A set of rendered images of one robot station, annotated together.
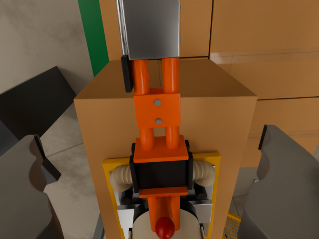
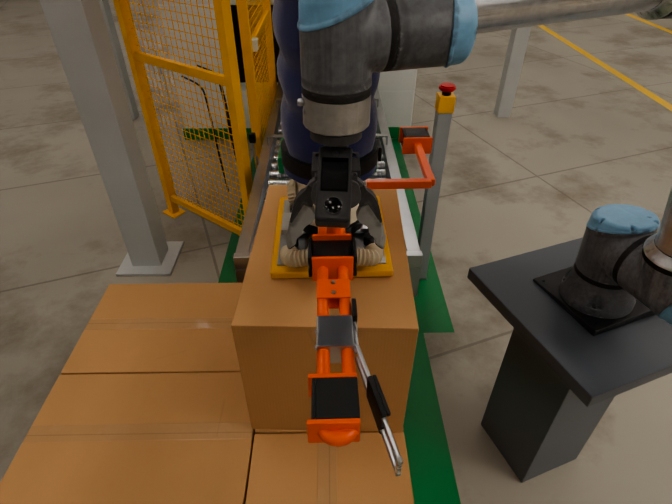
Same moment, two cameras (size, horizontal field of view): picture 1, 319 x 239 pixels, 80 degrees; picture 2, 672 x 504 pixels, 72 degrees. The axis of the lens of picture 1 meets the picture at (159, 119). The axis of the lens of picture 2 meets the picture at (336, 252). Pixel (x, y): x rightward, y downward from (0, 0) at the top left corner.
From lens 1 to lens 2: 0.62 m
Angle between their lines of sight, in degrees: 24
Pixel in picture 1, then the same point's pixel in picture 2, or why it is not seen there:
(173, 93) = (322, 297)
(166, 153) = (328, 261)
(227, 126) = (261, 300)
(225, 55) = (229, 434)
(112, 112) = (379, 316)
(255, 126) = (188, 336)
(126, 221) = not seen: hidden behind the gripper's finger
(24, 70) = (580, 476)
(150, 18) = (336, 333)
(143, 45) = (341, 321)
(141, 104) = (345, 292)
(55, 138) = not seen: hidden behind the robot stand
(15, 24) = not seen: outside the picture
